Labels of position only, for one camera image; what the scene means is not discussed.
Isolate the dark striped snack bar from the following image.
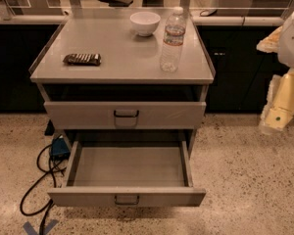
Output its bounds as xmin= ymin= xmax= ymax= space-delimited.
xmin=63 ymin=54 xmax=101 ymax=67

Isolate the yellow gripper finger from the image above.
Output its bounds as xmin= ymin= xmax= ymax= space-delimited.
xmin=256 ymin=26 xmax=282 ymax=53
xmin=259 ymin=69 xmax=294 ymax=135

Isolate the open lower grey drawer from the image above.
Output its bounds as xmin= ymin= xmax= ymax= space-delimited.
xmin=49 ymin=141 xmax=206 ymax=208

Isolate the grey drawer cabinet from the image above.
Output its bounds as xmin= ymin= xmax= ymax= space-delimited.
xmin=30 ymin=8 xmax=215 ymax=143

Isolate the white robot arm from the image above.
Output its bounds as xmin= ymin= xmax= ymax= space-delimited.
xmin=257 ymin=11 xmax=294 ymax=134

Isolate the clear plastic water bottle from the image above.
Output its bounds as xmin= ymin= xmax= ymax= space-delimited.
xmin=160 ymin=7 xmax=186 ymax=72

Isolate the blue power box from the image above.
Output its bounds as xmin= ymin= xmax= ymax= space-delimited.
xmin=50 ymin=138 xmax=71 ymax=161

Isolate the white ceramic bowl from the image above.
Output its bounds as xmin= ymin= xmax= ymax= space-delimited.
xmin=129 ymin=12 xmax=161 ymax=36

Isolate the black chair armrest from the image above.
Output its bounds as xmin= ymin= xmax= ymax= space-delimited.
xmin=98 ymin=0 xmax=133 ymax=7

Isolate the closed upper grey drawer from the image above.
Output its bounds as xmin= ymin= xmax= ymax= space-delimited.
xmin=44 ymin=102 xmax=206 ymax=129

